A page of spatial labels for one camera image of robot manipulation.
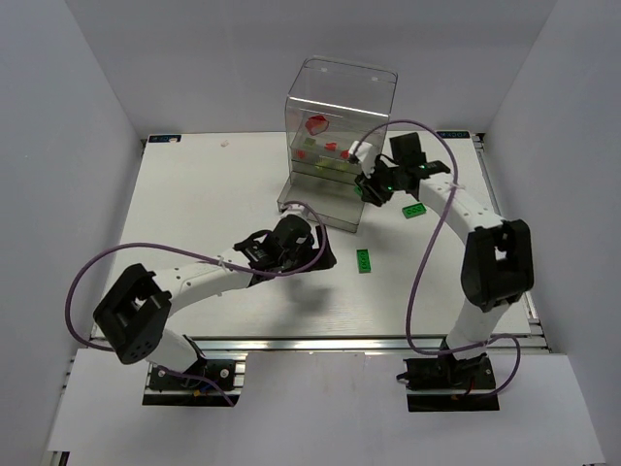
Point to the blue label corner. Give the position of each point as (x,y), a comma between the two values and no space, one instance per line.
(454,134)
(164,139)

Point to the clear drawer container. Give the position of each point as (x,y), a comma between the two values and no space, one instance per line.
(356,98)

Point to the light green lego assembly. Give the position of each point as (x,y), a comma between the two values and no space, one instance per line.
(335,167)

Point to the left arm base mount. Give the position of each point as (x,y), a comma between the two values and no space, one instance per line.
(199,381)

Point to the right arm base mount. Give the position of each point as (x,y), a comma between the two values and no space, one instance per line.
(447,385)

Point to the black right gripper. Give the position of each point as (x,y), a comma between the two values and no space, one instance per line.
(371,186)

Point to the aluminium table front rail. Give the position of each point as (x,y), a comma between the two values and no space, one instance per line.
(528,342)

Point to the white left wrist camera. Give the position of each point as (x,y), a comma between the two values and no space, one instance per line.
(293,209)

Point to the large red lego piece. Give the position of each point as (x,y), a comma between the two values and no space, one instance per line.
(316,125)

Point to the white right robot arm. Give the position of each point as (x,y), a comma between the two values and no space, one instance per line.
(497,268)

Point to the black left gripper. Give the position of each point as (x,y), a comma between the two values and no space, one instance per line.
(307,253)

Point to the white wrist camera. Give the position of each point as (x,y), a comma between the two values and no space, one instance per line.
(364,155)
(293,209)

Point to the blue label right corner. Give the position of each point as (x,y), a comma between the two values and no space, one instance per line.
(454,134)

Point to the blue label left corner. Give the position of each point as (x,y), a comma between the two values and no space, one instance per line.
(164,139)

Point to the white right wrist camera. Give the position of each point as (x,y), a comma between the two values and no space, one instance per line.
(364,155)

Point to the green lego plate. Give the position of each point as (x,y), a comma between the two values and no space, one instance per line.
(414,210)
(363,261)

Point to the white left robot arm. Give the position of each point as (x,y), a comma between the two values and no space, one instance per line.
(133,314)

